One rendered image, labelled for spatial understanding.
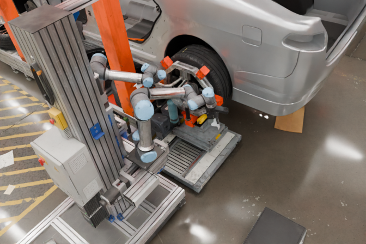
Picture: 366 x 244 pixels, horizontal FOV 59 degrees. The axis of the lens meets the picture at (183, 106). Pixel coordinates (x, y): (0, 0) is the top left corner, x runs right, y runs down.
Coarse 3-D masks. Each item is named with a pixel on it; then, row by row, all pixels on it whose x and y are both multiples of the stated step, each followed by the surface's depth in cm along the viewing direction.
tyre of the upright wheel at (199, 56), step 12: (192, 48) 296; (204, 48) 293; (180, 60) 294; (192, 60) 284; (204, 60) 284; (216, 60) 288; (216, 72) 283; (228, 72) 293; (216, 84) 283; (228, 84) 295; (228, 96) 306
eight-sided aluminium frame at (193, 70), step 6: (174, 66) 290; (180, 66) 286; (186, 66) 287; (192, 66) 284; (168, 72) 302; (192, 72) 280; (168, 78) 314; (198, 78) 280; (204, 78) 282; (204, 84) 281; (210, 84) 284; (180, 108) 324; (204, 108) 302; (198, 114) 311
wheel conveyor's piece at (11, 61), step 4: (0, 48) 522; (0, 52) 497; (4, 52) 485; (8, 52) 510; (12, 52) 507; (16, 52) 504; (0, 56) 508; (4, 56) 495; (8, 56) 484; (12, 56) 474; (4, 60) 507; (8, 60) 496; (12, 60) 485; (8, 64) 507; (12, 64) 495; (16, 64) 483; (12, 68) 506; (16, 68) 493; (16, 72) 509
